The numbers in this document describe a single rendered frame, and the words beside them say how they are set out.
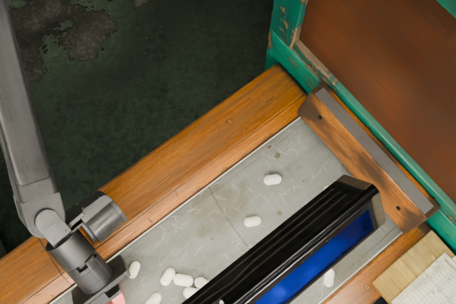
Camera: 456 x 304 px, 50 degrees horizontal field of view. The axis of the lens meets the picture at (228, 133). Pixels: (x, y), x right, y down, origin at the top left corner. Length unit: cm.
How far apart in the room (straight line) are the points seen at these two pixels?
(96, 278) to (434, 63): 60
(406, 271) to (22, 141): 68
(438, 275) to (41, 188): 68
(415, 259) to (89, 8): 160
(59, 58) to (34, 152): 127
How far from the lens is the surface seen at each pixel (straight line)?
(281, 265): 58
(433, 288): 97
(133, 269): 95
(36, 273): 99
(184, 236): 96
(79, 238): 84
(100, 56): 199
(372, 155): 90
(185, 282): 93
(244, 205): 96
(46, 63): 204
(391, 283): 95
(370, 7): 73
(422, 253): 97
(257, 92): 101
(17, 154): 78
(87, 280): 86
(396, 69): 77
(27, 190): 79
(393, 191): 90
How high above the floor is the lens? 168
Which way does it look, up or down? 70 degrees down
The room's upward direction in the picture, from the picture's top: 2 degrees counter-clockwise
